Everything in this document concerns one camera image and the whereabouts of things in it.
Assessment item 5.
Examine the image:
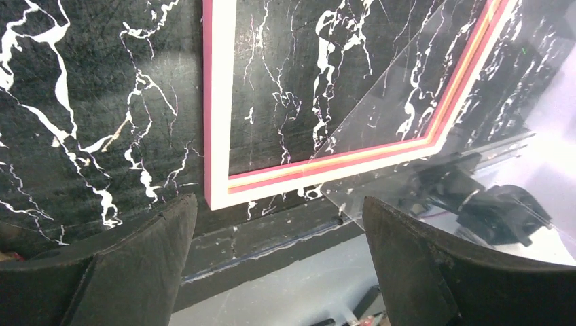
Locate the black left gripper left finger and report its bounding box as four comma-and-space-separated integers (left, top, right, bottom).
1, 194, 198, 325

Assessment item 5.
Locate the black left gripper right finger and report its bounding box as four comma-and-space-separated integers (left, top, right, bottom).
362, 196, 575, 325

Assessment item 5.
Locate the clear acrylic sheet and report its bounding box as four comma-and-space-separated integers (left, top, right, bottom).
316, 1, 575, 265

